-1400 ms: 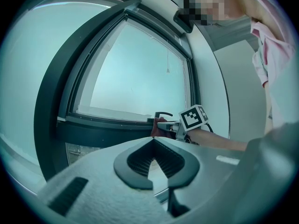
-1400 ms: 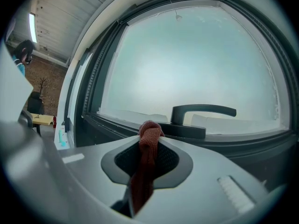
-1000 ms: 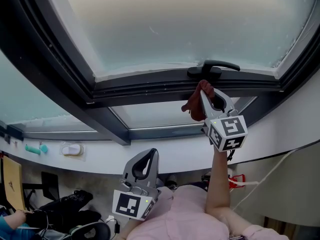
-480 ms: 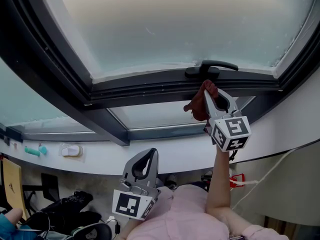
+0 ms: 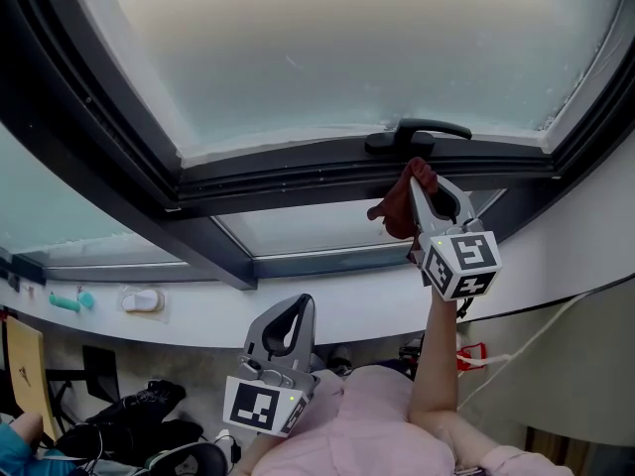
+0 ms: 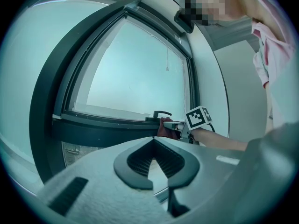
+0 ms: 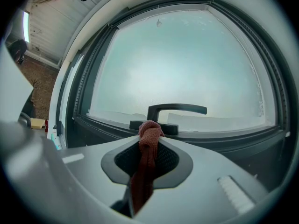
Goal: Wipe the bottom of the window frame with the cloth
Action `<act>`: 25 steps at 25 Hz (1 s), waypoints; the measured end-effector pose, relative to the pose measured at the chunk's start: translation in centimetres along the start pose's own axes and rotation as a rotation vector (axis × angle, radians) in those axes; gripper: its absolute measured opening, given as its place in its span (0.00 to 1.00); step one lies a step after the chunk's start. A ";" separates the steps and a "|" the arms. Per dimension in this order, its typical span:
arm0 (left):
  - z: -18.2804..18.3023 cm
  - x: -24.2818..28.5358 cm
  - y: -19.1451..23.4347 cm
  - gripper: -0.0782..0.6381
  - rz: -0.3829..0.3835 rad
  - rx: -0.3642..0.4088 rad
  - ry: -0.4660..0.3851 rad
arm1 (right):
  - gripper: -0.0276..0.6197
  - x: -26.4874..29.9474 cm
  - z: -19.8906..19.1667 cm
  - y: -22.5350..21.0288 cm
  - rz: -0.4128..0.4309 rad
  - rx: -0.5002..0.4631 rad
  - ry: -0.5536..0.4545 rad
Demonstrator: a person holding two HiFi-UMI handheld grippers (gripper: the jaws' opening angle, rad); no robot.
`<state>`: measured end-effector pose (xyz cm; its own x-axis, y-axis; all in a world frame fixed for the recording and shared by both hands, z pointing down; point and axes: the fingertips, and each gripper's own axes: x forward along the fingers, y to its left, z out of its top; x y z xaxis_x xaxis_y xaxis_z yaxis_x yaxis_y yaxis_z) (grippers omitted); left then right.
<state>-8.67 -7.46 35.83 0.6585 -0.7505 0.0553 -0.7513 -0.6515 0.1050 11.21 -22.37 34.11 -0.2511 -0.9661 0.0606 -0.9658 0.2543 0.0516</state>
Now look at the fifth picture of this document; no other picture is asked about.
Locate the teal tube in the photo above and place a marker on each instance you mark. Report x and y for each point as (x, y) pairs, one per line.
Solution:
(64, 303)

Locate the small teal cap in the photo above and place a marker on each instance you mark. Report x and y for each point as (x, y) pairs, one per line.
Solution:
(87, 300)

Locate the small black box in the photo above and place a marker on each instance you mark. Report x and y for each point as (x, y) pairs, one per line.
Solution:
(411, 352)

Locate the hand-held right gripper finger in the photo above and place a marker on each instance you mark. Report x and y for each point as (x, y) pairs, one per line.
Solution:
(424, 216)
(466, 206)

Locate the person's pink shirt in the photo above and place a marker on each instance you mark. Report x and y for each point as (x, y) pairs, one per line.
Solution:
(357, 429)

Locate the white window sill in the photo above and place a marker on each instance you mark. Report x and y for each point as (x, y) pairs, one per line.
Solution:
(357, 310)

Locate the dark red cloth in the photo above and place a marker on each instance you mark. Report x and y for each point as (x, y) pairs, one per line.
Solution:
(397, 206)

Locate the black office chair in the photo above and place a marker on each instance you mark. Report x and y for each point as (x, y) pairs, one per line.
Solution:
(193, 461)

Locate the person's right forearm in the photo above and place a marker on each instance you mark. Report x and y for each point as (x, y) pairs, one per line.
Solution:
(436, 355)

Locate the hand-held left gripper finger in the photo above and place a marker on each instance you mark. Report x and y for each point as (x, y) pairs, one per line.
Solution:
(307, 340)
(254, 337)

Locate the black bag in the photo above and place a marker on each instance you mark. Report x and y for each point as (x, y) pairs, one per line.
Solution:
(139, 404)

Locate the frosted hinged window sash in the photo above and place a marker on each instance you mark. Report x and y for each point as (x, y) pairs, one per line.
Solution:
(347, 42)

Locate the red plastic frame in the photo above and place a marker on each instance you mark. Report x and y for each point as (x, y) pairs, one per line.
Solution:
(478, 349)

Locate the person's dark shoe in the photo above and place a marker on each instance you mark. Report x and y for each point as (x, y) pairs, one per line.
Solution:
(341, 360)

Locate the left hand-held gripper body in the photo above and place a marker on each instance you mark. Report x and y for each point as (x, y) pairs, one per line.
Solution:
(253, 407)

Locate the small dark clip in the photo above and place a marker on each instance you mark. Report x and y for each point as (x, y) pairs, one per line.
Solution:
(13, 281)

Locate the dark fixed window frame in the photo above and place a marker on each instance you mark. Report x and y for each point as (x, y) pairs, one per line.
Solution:
(59, 117)

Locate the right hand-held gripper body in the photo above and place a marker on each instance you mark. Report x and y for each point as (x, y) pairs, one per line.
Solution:
(471, 261)

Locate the small low glass pane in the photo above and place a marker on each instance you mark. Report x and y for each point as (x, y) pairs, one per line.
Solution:
(322, 226)

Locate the bagged white slipper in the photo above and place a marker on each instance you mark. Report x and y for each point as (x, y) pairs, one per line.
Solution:
(144, 301)

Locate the person's left forearm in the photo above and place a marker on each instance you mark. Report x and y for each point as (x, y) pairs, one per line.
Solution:
(250, 456)

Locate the brown wooden panel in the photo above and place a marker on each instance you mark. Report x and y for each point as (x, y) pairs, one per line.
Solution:
(550, 454)

